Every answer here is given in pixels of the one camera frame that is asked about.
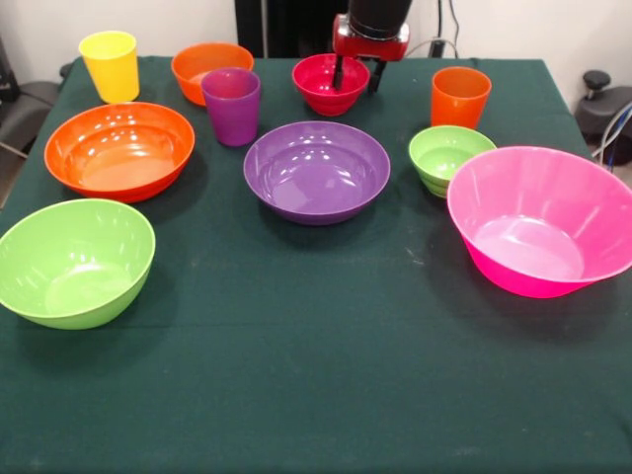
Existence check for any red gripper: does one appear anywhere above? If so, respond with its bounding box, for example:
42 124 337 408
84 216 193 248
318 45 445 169
332 13 411 94

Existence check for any small red plastic bowl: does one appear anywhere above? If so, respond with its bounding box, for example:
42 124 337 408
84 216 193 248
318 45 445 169
291 53 371 118

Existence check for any purple plastic bowl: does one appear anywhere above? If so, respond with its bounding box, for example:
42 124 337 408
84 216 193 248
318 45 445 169
242 120 392 227

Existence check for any orange plastic cup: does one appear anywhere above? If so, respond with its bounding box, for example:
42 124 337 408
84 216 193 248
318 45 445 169
431 66 494 131

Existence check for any small green plastic bowl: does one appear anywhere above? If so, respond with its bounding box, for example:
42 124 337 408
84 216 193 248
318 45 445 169
408 124 498 199

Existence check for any purple plastic cup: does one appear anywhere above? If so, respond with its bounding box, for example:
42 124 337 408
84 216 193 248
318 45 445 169
199 67 262 148

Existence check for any small orange plastic bowl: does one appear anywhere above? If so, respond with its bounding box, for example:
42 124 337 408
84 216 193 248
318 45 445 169
170 41 256 108

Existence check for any large pink plastic bowl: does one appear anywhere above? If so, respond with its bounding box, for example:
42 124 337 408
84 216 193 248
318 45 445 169
445 145 632 300

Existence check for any yellow plastic cup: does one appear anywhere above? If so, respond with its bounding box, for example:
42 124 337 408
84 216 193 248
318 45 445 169
78 30 141 105

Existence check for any large orange plastic bowl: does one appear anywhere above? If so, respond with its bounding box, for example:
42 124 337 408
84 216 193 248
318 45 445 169
43 101 197 204

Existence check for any dark green tablecloth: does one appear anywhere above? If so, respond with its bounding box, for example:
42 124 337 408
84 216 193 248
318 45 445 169
0 55 632 474

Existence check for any grey office chair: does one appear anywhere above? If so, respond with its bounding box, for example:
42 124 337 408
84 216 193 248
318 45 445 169
0 33 75 159

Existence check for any large green plastic bowl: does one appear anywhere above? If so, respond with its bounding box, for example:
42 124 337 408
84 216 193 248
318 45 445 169
0 197 157 331

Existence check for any black hanging cable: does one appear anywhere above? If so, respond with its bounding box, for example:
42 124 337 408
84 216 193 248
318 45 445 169
445 0 464 41

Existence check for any white and blue cable bundle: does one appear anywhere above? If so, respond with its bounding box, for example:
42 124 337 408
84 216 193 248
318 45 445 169
592 106 632 169

